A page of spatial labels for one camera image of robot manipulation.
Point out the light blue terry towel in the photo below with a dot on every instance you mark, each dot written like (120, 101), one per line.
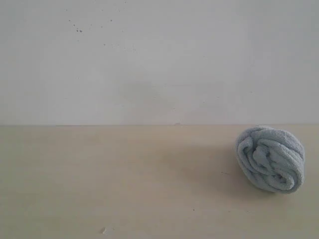
(272, 159)

